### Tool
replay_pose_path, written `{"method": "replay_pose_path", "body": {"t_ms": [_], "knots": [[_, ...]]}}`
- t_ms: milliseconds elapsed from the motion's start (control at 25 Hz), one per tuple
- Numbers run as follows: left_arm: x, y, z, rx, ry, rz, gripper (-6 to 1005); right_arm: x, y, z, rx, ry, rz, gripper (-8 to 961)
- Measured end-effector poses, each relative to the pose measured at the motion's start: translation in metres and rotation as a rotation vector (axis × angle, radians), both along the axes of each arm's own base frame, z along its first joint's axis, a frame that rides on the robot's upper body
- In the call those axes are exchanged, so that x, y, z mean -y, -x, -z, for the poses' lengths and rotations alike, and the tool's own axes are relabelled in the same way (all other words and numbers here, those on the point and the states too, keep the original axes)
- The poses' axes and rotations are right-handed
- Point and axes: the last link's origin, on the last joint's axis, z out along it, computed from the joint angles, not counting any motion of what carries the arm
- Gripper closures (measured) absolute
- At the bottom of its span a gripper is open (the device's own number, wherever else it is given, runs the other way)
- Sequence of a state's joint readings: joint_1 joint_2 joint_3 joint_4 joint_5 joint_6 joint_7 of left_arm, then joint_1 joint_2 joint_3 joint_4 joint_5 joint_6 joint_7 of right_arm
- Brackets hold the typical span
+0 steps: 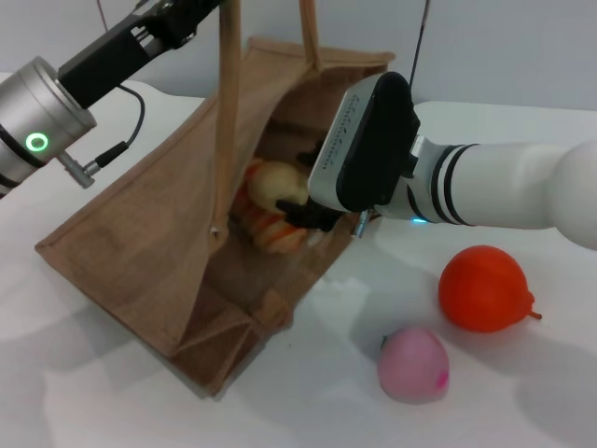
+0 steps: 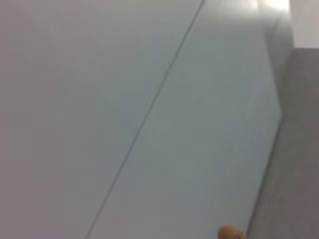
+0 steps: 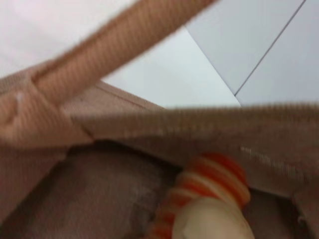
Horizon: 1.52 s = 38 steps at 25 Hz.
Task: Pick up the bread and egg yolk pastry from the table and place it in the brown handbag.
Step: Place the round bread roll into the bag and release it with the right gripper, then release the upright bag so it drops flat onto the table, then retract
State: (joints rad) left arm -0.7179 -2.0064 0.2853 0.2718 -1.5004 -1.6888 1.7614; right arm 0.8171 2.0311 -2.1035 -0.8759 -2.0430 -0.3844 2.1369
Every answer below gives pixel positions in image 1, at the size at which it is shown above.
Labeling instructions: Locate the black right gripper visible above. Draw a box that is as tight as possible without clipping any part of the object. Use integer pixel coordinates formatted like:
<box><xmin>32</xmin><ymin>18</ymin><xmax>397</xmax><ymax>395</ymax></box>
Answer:
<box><xmin>274</xmin><ymin>138</ymin><xmax>344</xmax><ymax>233</ymax></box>

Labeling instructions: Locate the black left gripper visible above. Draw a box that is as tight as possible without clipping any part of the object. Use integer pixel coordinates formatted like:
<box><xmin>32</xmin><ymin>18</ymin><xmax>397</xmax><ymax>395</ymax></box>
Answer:
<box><xmin>58</xmin><ymin>0</ymin><xmax>232</xmax><ymax>109</ymax></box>

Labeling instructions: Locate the beige round egg yolk pastry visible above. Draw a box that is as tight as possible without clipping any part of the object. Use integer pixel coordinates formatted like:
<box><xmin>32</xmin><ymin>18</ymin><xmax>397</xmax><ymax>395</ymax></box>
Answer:
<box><xmin>246</xmin><ymin>161</ymin><xmax>310</xmax><ymax>217</ymax></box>

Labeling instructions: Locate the orange striped bread loaf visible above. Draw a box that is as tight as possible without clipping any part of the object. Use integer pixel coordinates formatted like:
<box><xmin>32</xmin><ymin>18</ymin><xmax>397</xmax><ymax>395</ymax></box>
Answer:
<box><xmin>232</xmin><ymin>158</ymin><xmax>310</xmax><ymax>256</ymax></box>

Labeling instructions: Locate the brown jute tote bag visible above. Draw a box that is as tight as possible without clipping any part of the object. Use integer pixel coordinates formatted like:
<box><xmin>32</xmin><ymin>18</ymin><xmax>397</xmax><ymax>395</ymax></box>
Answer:
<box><xmin>35</xmin><ymin>0</ymin><xmax>396</xmax><ymax>400</ymax></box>

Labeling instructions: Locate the orange round toy fruit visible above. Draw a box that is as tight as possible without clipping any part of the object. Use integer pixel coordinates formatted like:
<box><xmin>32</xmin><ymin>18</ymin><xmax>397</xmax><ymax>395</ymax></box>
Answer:
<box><xmin>437</xmin><ymin>245</ymin><xmax>543</xmax><ymax>333</ymax></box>

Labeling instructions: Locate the pink toy peach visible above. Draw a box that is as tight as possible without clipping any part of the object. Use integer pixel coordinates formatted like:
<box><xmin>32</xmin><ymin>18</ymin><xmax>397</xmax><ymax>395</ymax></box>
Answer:
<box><xmin>376</xmin><ymin>326</ymin><xmax>451</xmax><ymax>403</ymax></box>

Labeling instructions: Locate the black silver wrist camera box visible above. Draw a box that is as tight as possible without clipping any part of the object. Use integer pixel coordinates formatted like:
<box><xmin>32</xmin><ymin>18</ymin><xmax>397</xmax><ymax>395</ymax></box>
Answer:
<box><xmin>305</xmin><ymin>72</ymin><xmax>421</xmax><ymax>214</ymax></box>

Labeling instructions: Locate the black cable with silver plug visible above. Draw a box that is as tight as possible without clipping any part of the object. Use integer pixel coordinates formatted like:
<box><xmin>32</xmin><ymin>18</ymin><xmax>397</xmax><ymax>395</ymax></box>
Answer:
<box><xmin>58</xmin><ymin>83</ymin><xmax>146</xmax><ymax>190</ymax></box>

